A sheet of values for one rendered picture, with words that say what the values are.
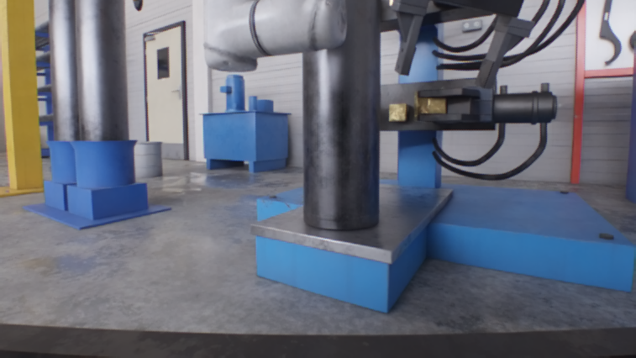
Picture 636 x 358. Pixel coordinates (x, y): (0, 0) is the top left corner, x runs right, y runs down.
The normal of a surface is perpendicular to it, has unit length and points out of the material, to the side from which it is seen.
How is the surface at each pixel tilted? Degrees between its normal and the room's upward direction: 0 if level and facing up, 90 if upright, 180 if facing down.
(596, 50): 90
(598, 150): 90
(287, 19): 112
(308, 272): 90
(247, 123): 90
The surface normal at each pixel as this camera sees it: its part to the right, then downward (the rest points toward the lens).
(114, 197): 0.86, 0.04
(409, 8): 0.09, 0.47
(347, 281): -0.52, 0.07
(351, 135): 0.15, 0.07
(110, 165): 0.64, 0.06
